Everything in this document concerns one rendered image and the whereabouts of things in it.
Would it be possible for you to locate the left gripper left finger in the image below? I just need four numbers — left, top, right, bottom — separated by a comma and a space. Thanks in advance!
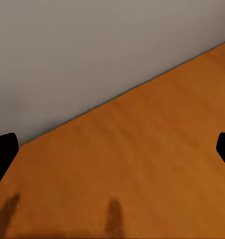
0, 132, 19, 181

